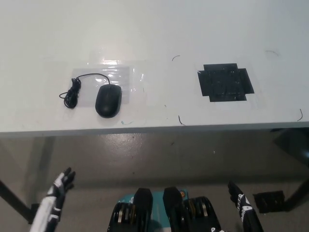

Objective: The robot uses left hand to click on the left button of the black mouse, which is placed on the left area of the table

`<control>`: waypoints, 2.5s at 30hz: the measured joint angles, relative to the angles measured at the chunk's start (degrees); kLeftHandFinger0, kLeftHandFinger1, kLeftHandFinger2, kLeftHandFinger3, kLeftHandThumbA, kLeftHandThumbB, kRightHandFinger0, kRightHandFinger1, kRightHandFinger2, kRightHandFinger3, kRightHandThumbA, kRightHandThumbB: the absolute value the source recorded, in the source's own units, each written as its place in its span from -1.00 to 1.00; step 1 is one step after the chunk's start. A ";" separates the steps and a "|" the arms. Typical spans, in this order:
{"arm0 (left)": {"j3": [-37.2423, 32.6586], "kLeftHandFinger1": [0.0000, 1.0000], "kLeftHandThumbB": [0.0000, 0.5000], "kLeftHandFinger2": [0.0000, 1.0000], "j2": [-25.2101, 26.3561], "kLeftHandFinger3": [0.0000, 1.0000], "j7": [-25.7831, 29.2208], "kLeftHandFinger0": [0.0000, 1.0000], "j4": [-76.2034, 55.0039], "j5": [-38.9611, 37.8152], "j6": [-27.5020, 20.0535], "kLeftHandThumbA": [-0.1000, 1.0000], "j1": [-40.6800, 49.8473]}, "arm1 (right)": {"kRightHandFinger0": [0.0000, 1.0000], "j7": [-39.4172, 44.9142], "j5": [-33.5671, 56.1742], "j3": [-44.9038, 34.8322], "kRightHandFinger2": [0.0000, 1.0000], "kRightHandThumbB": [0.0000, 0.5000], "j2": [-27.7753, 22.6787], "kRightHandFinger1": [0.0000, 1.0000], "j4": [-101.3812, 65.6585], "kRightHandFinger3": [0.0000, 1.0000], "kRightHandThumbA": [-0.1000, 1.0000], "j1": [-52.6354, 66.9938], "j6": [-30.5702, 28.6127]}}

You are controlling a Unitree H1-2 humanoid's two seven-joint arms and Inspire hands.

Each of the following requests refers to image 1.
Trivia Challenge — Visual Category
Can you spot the robot body black teal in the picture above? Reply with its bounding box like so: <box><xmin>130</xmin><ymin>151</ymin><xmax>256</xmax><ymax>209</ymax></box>
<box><xmin>106</xmin><ymin>187</ymin><xmax>221</xmax><ymax>232</ymax></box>

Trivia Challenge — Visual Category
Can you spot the black table leg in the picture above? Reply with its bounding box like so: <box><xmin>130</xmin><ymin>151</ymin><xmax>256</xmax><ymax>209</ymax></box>
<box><xmin>0</xmin><ymin>179</ymin><xmax>33</xmax><ymax>219</ymax></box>
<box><xmin>272</xmin><ymin>128</ymin><xmax>309</xmax><ymax>206</ymax></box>

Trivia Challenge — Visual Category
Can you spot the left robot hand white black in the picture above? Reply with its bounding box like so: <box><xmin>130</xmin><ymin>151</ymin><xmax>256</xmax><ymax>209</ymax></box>
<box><xmin>30</xmin><ymin>166</ymin><xmax>76</xmax><ymax>232</ymax></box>

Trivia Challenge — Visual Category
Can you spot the black computer mouse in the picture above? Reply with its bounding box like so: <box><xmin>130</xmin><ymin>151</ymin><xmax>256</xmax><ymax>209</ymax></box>
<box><xmin>95</xmin><ymin>84</ymin><xmax>122</xmax><ymax>118</ymax></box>

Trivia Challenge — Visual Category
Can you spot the black tape patch on table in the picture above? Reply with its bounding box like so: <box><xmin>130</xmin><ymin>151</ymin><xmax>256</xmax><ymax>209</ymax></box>
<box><xmin>197</xmin><ymin>63</ymin><xmax>255</xmax><ymax>102</ymax></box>

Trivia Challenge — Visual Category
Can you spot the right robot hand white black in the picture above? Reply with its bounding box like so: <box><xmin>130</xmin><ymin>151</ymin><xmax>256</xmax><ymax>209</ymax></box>
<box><xmin>227</xmin><ymin>180</ymin><xmax>257</xmax><ymax>222</ymax></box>

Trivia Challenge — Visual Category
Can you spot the black mouse cable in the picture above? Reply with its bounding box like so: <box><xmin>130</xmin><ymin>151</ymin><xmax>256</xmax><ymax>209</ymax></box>
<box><xmin>59</xmin><ymin>73</ymin><xmax>112</xmax><ymax>109</ymax></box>

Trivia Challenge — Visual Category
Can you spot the clear plastic sheet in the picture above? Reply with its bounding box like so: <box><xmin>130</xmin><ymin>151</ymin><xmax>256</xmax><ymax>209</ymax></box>
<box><xmin>72</xmin><ymin>65</ymin><xmax>132</xmax><ymax>108</ymax></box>

